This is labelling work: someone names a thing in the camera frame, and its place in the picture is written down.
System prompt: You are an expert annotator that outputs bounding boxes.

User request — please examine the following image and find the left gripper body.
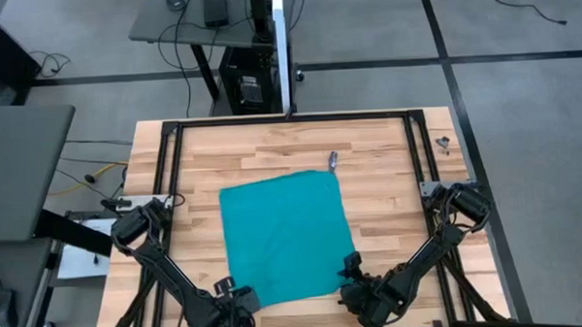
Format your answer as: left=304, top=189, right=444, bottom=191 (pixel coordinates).
left=192, top=286, right=263, bottom=327

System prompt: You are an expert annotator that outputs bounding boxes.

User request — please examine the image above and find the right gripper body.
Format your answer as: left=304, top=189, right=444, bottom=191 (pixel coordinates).
left=338, top=276, right=400, bottom=327

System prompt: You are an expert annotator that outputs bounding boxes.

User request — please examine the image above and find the teal microfibre towel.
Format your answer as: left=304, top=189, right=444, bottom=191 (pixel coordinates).
left=216, top=149, right=359, bottom=311

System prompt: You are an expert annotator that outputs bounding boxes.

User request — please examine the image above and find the white paper sheet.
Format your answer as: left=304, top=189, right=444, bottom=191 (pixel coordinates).
left=54, top=217, right=114, bottom=280

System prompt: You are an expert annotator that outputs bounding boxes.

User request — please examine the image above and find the black desk foot beam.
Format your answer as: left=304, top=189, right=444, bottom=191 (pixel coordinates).
left=32, top=206, right=115, bottom=261

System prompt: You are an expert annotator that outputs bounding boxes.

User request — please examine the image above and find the low grey desk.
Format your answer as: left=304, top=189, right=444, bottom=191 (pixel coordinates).
left=0, top=237, right=58, bottom=327

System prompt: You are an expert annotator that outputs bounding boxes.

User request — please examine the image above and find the black computer tower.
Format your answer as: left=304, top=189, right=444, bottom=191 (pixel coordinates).
left=217, top=45, right=276, bottom=116

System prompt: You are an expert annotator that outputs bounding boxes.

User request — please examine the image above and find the large grey desk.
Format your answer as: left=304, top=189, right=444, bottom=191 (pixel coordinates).
left=0, top=102, right=81, bottom=243

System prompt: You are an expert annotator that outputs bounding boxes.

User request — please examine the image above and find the small grey desk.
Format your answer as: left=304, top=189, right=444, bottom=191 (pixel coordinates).
left=128, top=0, right=283, bottom=105

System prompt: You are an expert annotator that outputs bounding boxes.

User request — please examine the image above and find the black monitor stand pole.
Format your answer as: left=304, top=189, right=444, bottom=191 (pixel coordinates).
left=248, top=0, right=275, bottom=43

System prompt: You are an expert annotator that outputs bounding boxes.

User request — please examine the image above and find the black power adapter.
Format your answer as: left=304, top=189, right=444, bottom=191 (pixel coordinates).
left=202, top=0, right=231, bottom=29

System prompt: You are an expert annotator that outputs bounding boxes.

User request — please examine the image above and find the black cabinet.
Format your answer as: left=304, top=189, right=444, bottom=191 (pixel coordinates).
left=0, top=1, right=43, bottom=105

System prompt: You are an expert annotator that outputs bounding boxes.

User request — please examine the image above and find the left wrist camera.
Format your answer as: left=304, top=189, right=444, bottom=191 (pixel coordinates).
left=212, top=277, right=237, bottom=297

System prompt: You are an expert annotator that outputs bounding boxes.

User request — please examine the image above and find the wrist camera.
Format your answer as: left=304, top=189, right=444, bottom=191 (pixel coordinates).
left=212, top=277, right=237, bottom=297
left=342, top=250, right=364, bottom=280

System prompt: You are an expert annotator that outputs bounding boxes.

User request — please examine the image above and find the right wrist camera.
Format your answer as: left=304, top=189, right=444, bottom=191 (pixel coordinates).
left=342, top=250, right=364, bottom=280

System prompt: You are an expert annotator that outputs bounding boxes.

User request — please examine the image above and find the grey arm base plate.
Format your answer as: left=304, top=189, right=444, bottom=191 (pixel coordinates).
left=420, top=179, right=477, bottom=199
left=114, top=194, right=176, bottom=213

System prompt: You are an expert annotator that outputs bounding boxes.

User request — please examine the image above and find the yellow cable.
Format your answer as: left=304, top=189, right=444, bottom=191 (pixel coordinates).
left=48, top=161, right=131, bottom=197

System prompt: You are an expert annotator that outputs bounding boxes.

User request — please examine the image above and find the black cable with plug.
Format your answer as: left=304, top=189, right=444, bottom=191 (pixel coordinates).
left=55, top=153, right=128, bottom=192

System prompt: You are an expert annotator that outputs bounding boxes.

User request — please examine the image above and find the black aluminium table frame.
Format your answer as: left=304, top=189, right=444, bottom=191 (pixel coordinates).
left=92, top=106, right=514, bottom=327

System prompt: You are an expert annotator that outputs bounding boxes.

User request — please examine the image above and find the long black cable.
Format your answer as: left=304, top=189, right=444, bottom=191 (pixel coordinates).
left=154, top=0, right=251, bottom=119

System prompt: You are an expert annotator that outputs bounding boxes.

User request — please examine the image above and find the white vertical post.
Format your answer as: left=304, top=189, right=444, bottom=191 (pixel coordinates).
left=270, top=0, right=294, bottom=115

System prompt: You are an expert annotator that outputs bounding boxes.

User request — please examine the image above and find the coiled black cable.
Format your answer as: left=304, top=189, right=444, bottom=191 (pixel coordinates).
left=28, top=48, right=74, bottom=80

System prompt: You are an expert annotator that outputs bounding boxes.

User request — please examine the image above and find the thin black floor cable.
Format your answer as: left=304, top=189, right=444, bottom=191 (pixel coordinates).
left=490, top=0, right=568, bottom=29

